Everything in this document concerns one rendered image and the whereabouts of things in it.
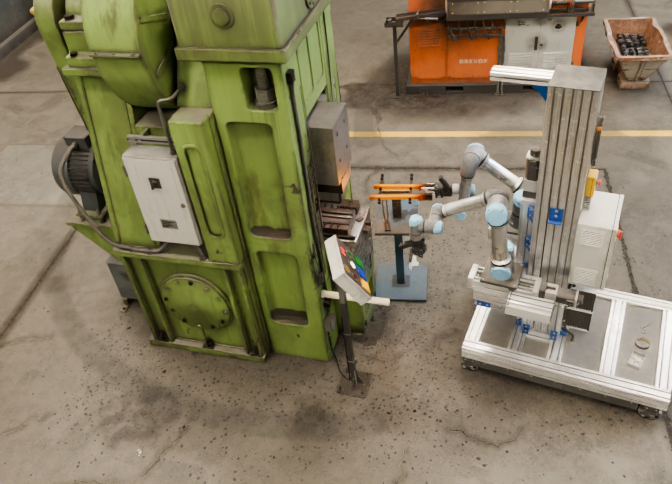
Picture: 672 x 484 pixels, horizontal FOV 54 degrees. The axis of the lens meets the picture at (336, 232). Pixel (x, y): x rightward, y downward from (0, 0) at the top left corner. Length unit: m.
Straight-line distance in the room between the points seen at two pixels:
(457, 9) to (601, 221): 3.75
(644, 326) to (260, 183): 2.69
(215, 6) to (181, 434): 2.74
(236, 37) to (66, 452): 2.95
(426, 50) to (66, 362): 4.78
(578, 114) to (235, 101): 1.76
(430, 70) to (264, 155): 4.15
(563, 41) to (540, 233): 3.79
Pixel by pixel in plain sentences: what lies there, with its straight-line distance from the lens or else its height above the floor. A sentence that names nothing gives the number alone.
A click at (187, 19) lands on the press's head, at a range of 3.43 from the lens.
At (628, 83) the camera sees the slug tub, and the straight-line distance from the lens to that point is 7.89.
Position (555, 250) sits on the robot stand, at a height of 0.96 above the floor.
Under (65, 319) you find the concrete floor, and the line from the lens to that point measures 5.77.
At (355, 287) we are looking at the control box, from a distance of 3.72.
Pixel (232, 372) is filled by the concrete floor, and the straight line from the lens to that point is 4.87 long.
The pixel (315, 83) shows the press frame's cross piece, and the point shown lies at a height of 1.93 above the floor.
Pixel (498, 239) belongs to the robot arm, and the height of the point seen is 1.23.
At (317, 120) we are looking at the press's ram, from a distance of 3.86.
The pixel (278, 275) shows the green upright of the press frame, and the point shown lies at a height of 0.75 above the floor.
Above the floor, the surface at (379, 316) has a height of 0.00.
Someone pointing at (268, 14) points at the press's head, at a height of 2.54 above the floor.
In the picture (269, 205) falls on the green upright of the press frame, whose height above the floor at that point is 1.34.
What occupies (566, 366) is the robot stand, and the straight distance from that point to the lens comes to 4.51.
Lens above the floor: 3.69
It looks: 40 degrees down
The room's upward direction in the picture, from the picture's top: 8 degrees counter-clockwise
